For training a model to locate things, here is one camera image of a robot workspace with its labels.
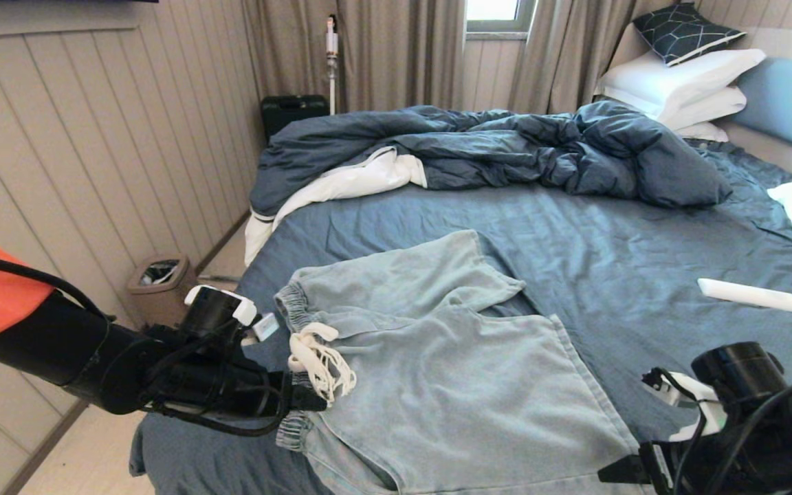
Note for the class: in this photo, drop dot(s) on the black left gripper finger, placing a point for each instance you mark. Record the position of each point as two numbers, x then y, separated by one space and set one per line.
306 405
303 395

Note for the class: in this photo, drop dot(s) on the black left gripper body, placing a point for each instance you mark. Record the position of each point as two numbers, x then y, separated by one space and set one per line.
231 392

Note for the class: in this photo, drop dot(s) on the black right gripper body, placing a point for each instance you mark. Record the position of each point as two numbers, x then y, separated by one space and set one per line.
698 467

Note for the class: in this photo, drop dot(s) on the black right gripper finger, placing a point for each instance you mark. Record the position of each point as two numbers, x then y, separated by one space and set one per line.
623 478
626 466

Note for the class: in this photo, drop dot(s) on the light blue denim shorts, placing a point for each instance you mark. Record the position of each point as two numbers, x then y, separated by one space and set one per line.
437 385

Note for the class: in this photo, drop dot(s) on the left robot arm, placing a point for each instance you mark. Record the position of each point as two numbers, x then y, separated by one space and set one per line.
59 344

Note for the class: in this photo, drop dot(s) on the beige trash bin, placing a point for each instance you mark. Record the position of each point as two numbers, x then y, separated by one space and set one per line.
155 302

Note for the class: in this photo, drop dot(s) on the white remote control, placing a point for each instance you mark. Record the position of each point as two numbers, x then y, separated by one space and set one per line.
746 294

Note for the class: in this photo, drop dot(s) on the bed with blue sheet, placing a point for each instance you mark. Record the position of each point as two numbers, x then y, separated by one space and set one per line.
609 240

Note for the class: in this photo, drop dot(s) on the black hard suitcase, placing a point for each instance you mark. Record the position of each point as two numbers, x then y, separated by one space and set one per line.
293 113

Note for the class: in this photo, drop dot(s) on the dark blue white-lined duvet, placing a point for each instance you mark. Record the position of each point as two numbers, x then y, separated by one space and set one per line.
506 144

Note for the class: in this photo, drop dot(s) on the small white pillow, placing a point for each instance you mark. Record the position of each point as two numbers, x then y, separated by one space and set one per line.
705 132

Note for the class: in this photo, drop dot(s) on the wide beige curtain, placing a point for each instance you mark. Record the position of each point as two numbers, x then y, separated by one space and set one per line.
396 55

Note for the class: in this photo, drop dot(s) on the white stick vacuum cleaner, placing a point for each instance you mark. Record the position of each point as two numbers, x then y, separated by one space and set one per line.
331 41

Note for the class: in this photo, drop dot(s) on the medium white pillow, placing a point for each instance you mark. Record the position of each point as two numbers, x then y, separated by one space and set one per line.
712 106

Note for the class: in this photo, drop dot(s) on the large white pillow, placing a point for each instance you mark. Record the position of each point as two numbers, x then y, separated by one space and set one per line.
671 79

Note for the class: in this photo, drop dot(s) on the narrow beige curtain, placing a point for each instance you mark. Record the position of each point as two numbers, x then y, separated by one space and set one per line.
561 55

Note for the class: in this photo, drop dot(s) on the dark geometric patterned cushion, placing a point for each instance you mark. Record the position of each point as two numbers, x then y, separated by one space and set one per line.
685 31

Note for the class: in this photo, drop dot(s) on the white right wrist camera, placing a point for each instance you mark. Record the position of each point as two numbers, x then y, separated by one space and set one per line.
709 412

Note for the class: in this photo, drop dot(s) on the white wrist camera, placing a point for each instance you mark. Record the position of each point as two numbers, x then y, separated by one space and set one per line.
265 327
709 412

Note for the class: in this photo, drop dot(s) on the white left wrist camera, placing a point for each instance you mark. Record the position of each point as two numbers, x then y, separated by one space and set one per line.
265 327

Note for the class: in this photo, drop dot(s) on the window with grey frame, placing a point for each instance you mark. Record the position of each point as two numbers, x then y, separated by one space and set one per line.
499 10

